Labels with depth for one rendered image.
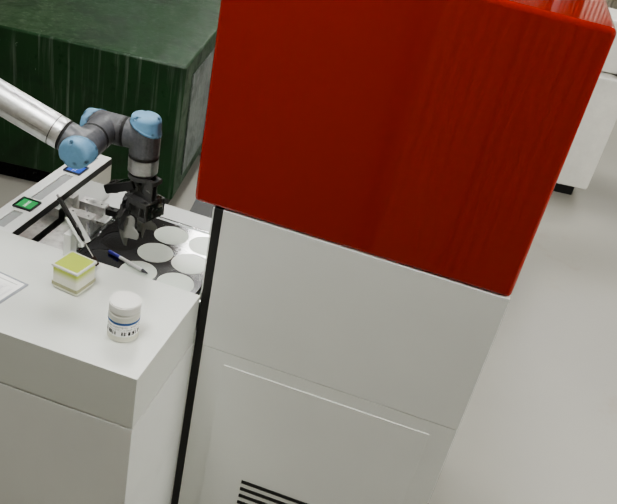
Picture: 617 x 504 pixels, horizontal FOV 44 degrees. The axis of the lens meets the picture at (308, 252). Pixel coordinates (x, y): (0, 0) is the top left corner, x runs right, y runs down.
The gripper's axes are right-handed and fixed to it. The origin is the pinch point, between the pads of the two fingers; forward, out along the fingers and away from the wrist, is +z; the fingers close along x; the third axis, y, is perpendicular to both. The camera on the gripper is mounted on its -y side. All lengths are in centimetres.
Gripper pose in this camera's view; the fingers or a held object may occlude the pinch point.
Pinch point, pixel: (131, 236)
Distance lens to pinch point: 209.3
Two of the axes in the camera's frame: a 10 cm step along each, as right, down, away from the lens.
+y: 8.2, 4.2, -3.9
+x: 5.4, -3.5, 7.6
